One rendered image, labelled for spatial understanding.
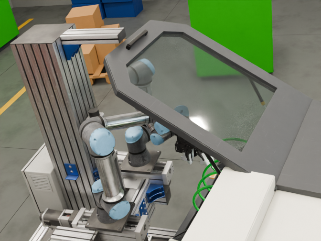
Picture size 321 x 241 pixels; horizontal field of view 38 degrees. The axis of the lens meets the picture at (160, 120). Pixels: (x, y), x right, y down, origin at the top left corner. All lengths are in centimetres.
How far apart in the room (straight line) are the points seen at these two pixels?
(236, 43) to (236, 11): 40
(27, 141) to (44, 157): 268
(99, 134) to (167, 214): 205
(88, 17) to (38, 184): 411
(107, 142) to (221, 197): 61
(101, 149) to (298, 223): 92
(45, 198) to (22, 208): 170
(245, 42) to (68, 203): 343
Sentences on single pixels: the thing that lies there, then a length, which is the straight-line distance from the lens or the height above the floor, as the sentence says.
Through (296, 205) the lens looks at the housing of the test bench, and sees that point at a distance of 194.
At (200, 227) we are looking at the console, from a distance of 176.
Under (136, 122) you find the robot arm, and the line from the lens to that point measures 240.
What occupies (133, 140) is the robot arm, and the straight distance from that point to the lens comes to 284.
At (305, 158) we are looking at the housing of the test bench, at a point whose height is 150.
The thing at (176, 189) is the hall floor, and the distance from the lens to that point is 431.
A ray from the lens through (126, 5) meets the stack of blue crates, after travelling 861.
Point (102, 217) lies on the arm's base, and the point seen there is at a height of 108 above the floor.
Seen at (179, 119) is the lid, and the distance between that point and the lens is 201.
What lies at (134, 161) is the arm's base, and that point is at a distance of 293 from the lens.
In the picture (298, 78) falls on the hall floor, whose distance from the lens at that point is 590.
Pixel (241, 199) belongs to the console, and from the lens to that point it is 185.
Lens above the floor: 281
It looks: 32 degrees down
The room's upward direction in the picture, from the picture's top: 10 degrees counter-clockwise
